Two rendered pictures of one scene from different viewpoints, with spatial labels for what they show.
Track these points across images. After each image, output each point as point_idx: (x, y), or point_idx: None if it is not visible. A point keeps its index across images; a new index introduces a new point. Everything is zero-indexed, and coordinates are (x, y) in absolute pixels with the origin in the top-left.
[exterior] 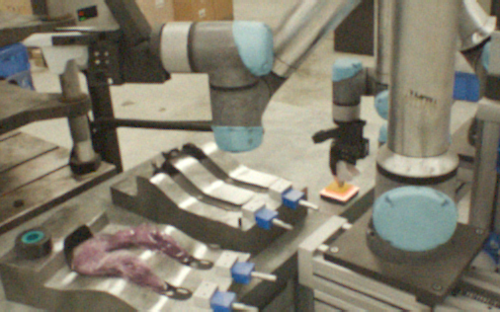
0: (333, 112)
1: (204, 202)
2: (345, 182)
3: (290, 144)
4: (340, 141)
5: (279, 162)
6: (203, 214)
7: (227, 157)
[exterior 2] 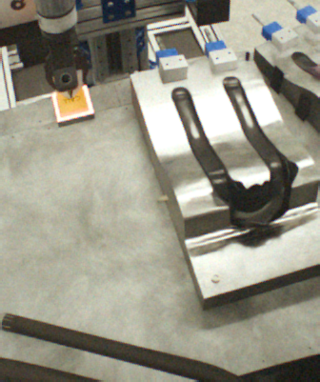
0: (74, 16)
1: (257, 119)
2: (58, 101)
3: (5, 258)
4: (73, 42)
5: (61, 224)
6: (270, 99)
7: (173, 170)
